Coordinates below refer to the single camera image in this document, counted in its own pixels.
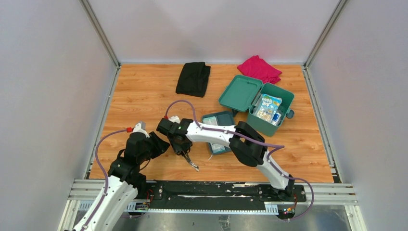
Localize black handled scissors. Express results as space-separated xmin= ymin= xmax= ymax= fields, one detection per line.
xmin=181 ymin=152 xmax=199 ymax=172

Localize teal white sachet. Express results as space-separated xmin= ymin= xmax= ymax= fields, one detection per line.
xmin=210 ymin=143 xmax=227 ymax=154

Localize teal medicine box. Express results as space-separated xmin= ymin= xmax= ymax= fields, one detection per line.
xmin=218 ymin=75 xmax=294 ymax=137

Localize light blue mask packet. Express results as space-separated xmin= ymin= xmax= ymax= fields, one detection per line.
xmin=253 ymin=93 xmax=282 ymax=123

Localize small white blue bottle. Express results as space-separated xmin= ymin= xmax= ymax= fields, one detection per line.
xmin=271 ymin=111 xmax=282 ymax=126

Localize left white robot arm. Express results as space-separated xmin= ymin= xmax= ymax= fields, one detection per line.
xmin=73 ymin=122 xmax=170 ymax=231

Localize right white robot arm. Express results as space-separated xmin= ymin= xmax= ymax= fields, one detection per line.
xmin=156 ymin=118 xmax=295 ymax=201

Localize dark teal divided tray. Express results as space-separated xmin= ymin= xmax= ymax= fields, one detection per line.
xmin=202 ymin=111 xmax=235 ymax=155

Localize black folded cloth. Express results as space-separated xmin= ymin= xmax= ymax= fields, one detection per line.
xmin=176 ymin=62 xmax=211 ymax=98

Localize pink folded cloth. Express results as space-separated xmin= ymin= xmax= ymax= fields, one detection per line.
xmin=237 ymin=55 xmax=282 ymax=84

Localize black metal base rail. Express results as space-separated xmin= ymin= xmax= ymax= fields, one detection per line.
xmin=65 ymin=178 xmax=359 ymax=220

